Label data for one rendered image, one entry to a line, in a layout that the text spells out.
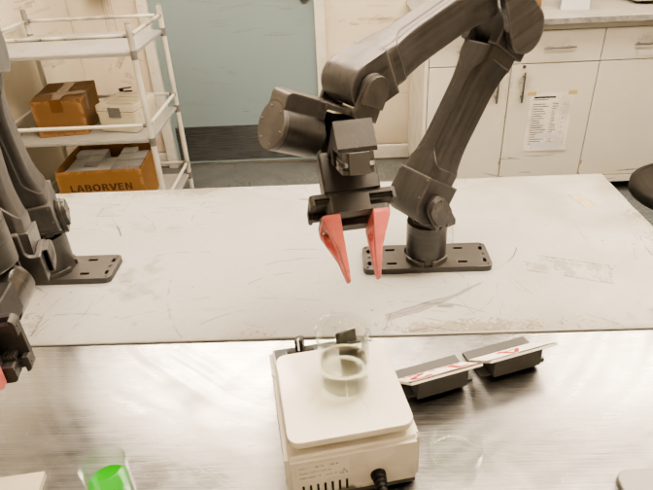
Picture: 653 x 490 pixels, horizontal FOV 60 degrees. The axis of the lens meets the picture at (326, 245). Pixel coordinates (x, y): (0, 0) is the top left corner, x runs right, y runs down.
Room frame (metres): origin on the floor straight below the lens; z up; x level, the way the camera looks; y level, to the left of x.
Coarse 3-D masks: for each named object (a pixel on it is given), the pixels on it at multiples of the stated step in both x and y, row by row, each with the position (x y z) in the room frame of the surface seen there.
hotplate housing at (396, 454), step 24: (408, 432) 0.36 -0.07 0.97; (288, 456) 0.35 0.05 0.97; (312, 456) 0.35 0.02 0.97; (336, 456) 0.35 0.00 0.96; (360, 456) 0.35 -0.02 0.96; (384, 456) 0.35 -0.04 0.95; (408, 456) 0.36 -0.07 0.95; (288, 480) 0.34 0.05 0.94; (312, 480) 0.34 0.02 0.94; (336, 480) 0.35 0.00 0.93; (360, 480) 0.35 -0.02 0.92; (384, 480) 0.34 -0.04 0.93; (408, 480) 0.36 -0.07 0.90
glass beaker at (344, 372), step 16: (320, 320) 0.43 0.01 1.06; (336, 320) 0.44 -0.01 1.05; (352, 320) 0.44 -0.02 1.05; (320, 336) 0.42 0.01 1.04; (336, 336) 0.44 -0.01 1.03; (352, 336) 0.44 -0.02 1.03; (368, 336) 0.40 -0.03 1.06; (320, 352) 0.40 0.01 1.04; (336, 352) 0.39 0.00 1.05; (352, 352) 0.39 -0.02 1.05; (368, 352) 0.41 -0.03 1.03; (320, 368) 0.40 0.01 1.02; (336, 368) 0.39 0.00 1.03; (352, 368) 0.39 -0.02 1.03; (368, 368) 0.41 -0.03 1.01; (320, 384) 0.41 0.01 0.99; (336, 384) 0.39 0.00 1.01; (352, 384) 0.39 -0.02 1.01; (368, 384) 0.41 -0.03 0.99
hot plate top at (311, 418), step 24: (288, 360) 0.45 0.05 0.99; (312, 360) 0.45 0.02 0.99; (384, 360) 0.44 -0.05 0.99; (288, 384) 0.42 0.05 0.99; (312, 384) 0.42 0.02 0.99; (384, 384) 0.41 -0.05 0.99; (288, 408) 0.39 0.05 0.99; (312, 408) 0.38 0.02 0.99; (336, 408) 0.38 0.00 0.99; (360, 408) 0.38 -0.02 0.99; (384, 408) 0.38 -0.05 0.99; (408, 408) 0.38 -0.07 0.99; (288, 432) 0.36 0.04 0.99; (312, 432) 0.36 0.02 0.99; (336, 432) 0.35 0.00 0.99; (360, 432) 0.35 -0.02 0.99; (384, 432) 0.36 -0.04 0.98
